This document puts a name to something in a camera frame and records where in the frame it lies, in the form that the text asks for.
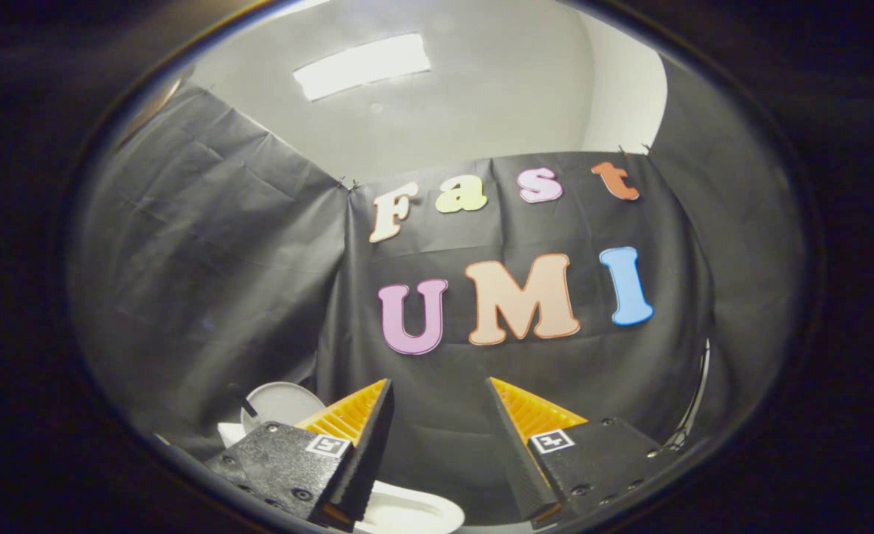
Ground ceiling light panel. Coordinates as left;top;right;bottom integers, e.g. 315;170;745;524
293;33;432;102

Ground white ceramic toilet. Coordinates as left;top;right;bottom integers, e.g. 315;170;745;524
216;421;466;534

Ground black metal backdrop stand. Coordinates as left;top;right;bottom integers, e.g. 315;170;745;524
666;340;710;450

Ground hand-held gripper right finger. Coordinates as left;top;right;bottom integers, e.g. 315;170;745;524
485;377;682;529

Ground white toilet lid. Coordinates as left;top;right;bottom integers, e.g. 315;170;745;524
240;381;327;437

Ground black backdrop cloth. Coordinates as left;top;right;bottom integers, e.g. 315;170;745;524
66;59;808;527

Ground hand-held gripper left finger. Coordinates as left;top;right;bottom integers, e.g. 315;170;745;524
203;378;395;531

